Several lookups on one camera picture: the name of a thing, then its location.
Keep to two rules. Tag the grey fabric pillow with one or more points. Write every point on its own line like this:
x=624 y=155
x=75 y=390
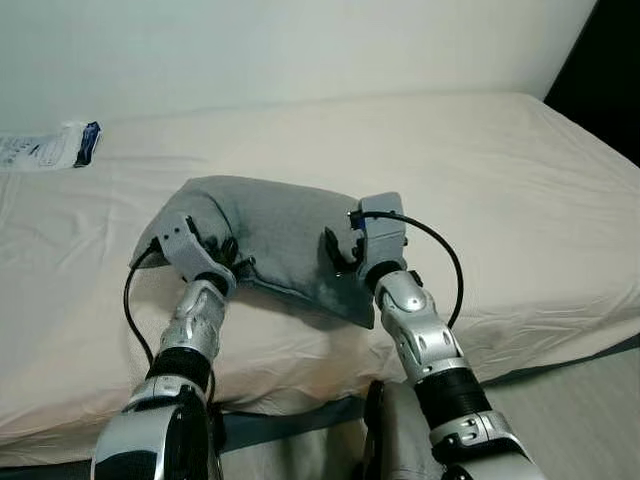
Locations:
x=270 y=228

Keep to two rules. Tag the grey robot leg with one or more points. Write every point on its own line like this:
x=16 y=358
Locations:
x=400 y=440
x=216 y=445

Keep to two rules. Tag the white and blue plastic packet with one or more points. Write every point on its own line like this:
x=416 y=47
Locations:
x=40 y=148

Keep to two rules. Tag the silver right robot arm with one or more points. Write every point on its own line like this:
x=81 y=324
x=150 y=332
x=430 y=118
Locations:
x=425 y=340

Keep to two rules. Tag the bed with cream sheet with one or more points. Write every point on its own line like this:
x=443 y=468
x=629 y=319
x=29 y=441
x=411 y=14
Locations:
x=500 y=200

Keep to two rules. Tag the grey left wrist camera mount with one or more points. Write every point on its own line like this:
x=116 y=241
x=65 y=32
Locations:
x=180 y=245

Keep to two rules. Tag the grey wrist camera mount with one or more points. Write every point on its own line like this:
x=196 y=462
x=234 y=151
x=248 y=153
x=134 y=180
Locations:
x=382 y=230
x=180 y=245

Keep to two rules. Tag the dark blue bed base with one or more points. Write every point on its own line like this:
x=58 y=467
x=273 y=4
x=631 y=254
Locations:
x=290 y=425

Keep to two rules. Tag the grey left robot leg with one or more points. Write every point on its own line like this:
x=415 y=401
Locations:
x=216 y=445

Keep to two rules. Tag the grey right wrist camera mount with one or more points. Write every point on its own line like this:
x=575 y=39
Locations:
x=382 y=230

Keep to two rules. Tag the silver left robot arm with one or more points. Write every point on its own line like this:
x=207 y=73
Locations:
x=195 y=322

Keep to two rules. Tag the grey right robot leg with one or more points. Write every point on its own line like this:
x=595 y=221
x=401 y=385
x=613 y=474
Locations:
x=400 y=440

